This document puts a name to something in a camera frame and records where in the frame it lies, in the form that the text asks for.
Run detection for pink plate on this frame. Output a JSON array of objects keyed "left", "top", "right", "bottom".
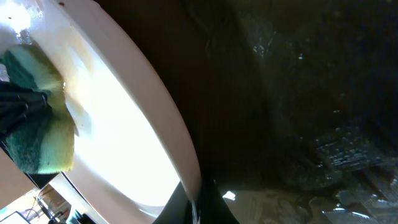
[{"left": 1, "top": 1, "right": 201, "bottom": 223}]

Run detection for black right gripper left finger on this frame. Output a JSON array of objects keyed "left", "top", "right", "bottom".
[{"left": 152, "top": 183, "right": 193, "bottom": 224}]

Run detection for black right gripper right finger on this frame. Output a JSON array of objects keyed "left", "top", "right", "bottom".
[{"left": 197, "top": 179, "right": 239, "bottom": 224}]

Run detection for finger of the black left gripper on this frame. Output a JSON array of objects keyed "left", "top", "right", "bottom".
[{"left": 1, "top": 81, "right": 49, "bottom": 137}]

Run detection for brown serving tray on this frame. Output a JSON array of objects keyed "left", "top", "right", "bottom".
[{"left": 100, "top": 0, "right": 397, "bottom": 223}]

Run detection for green yellow sponge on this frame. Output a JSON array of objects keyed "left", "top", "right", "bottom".
[{"left": 1, "top": 44, "right": 75, "bottom": 174}]

